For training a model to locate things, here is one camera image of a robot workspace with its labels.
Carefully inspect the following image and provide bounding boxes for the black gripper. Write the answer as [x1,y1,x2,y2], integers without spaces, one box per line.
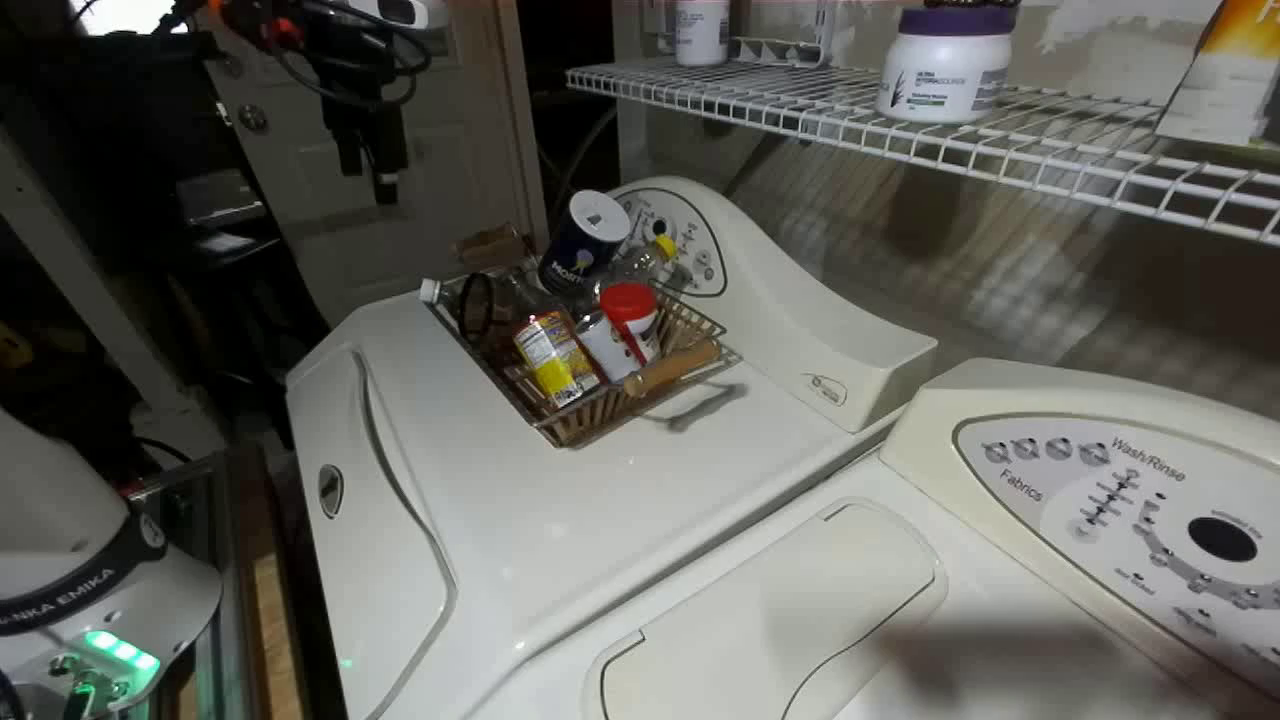
[311,23,420,213]

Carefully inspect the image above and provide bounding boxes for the amber vinegar bottle black cap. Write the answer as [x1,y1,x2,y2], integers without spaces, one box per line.
[510,306,604,413]

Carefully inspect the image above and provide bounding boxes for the white capped glass bottle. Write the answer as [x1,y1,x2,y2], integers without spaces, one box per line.
[420,260,553,331]

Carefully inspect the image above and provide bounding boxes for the tall white cleaner bottle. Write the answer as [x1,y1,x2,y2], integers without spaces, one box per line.
[668,0,736,73]

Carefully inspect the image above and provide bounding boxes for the orange box on shelf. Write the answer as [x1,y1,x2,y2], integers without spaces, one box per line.
[1153,0,1280,152]

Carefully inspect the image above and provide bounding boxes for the white panel door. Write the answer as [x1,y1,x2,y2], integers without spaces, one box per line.
[197,0,553,325]

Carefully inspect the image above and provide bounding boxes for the dark blue canister white lid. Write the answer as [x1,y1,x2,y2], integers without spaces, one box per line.
[537,182,636,305]

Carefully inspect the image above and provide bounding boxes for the red capped spice jar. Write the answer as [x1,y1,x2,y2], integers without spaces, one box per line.
[594,281,668,369]

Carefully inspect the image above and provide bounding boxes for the white label dark cap jar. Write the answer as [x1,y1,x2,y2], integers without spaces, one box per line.
[570,300,646,389]

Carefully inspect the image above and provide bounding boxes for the white washing machine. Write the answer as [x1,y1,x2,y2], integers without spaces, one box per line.
[280,172,943,720]

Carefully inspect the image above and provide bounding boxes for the wooden platform board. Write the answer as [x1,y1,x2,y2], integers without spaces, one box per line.
[249,544,311,720]

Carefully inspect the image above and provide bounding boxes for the white jar purple lid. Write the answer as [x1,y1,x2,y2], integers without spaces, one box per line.
[877,0,1025,129]

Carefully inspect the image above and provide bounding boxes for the wire basket wooden handles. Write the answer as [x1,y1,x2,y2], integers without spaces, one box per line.
[420,227,751,453]

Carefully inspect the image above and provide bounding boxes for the white wire shelf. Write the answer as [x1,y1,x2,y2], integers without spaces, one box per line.
[558,56,1280,251]

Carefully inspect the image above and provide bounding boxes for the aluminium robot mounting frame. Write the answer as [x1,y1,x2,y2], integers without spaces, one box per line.
[131,443,263,720]

